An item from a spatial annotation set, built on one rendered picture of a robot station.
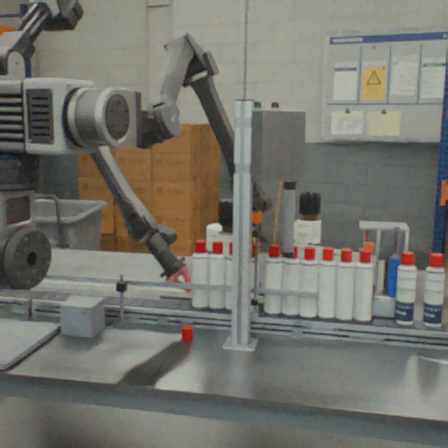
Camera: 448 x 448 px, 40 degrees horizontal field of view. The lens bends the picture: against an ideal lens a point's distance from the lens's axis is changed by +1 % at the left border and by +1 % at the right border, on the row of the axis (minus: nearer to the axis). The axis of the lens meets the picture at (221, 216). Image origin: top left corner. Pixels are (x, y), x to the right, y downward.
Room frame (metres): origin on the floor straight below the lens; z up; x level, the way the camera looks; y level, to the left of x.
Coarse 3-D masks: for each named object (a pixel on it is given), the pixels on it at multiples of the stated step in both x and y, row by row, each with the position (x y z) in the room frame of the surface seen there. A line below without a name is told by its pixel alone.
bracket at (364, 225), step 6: (360, 222) 1.80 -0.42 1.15; (366, 222) 1.81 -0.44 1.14; (372, 222) 1.81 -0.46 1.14; (378, 222) 1.81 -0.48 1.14; (384, 222) 1.81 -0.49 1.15; (390, 222) 1.81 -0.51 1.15; (396, 222) 1.81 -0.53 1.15; (402, 222) 1.81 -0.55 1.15; (360, 228) 1.73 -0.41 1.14; (366, 228) 1.73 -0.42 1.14; (372, 228) 1.73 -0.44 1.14; (378, 228) 1.72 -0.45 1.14; (384, 228) 1.72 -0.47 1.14; (390, 228) 1.72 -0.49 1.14; (396, 228) 1.71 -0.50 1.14; (402, 228) 1.72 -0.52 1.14
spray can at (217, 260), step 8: (216, 248) 1.77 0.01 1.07; (216, 256) 1.76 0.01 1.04; (224, 256) 1.77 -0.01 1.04; (216, 264) 1.76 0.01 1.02; (224, 264) 1.77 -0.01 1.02; (216, 272) 1.76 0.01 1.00; (224, 272) 1.77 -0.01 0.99; (216, 280) 1.76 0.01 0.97; (224, 280) 1.77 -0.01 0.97; (216, 296) 1.76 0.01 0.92; (224, 296) 1.77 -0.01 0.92; (216, 304) 1.76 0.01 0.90; (224, 304) 1.77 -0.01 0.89
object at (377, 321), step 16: (112, 304) 1.81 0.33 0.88; (128, 304) 1.81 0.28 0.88; (144, 304) 1.81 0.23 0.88; (160, 304) 1.81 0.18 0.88; (176, 304) 1.81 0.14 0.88; (320, 320) 1.68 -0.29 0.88; (336, 320) 1.68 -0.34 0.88; (352, 320) 1.68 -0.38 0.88; (384, 320) 1.68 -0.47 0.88; (416, 320) 1.69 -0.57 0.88
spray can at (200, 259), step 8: (200, 240) 1.80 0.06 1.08; (200, 248) 1.77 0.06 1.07; (192, 256) 1.78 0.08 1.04; (200, 256) 1.77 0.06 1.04; (208, 256) 1.78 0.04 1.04; (192, 264) 1.78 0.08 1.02; (200, 264) 1.77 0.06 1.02; (208, 264) 1.78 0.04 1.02; (192, 272) 1.78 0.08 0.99; (200, 272) 1.77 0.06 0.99; (208, 272) 1.78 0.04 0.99; (192, 280) 1.78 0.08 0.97; (200, 280) 1.77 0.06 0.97; (208, 280) 1.78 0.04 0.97; (192, 288) 1.78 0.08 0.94; (192, 296) 1.78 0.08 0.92; (200, 296) 1.77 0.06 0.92; (208, 296) 1.78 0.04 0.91; (192, 304) 1.78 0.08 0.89; (200, 304) 1.77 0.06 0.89; (208, 304) 1.78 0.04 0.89
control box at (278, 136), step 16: (256, 112) 1.59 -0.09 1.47; (272, 112) 1.59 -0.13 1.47; (288, 112) 1.63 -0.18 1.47; (304, 112) 1.67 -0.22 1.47; (256, 128) 1.58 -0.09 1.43; (272, 128) 1.59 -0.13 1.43; (288, 128) 1.63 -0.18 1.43; (304, 128) 1.68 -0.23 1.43; (256, 144) 1.58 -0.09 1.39; (272, 144) 1.59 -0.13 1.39; (288, 144) 1.63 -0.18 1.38; (304, 144) 1.68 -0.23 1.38; (256, 160) 1.58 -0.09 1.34; (272, 160) 1.59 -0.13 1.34; (288, 160) 1.63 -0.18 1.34; (256, 176) 1.58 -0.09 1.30; (272, 176) 1.59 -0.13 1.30; (288, 176) 1.63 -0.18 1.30
